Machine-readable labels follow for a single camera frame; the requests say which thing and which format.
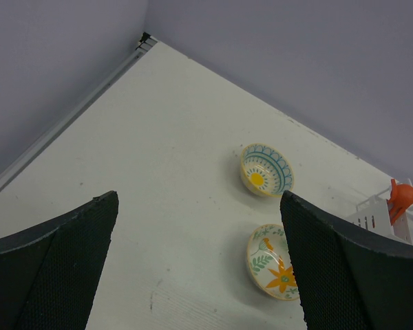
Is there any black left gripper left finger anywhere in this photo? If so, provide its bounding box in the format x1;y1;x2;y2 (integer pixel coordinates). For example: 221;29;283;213
0;191;119;329

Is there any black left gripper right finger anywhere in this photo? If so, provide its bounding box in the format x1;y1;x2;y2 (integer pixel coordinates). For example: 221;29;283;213
279;191;413;329

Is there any floral orange flower bowl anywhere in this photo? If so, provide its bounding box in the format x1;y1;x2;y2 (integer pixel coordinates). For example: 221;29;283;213
246;224;299;301

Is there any yellow blue sun bowl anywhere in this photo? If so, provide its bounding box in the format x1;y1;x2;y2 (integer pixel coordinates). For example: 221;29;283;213
240;143;295;198

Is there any white cutlery holder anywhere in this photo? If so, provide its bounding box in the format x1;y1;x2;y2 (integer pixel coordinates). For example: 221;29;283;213
346;194;413;248

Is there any orange plastic spoon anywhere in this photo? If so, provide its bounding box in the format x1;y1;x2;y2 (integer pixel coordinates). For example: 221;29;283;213
387;179;413;226

